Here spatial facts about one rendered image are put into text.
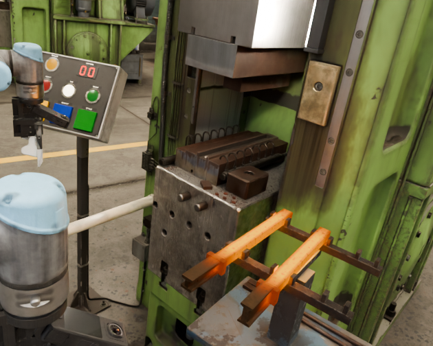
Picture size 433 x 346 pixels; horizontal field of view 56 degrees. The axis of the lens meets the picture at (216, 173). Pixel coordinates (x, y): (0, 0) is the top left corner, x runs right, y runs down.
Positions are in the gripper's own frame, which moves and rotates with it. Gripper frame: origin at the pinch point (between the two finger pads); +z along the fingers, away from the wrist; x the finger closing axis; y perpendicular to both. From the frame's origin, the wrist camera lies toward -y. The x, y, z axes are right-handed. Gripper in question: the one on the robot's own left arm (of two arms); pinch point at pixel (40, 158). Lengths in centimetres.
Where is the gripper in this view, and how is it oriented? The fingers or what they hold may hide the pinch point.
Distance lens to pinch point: 143.3
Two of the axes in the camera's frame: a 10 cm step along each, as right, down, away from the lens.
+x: 3.8, 4.2, -8.2
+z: -1.4, 9.1, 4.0
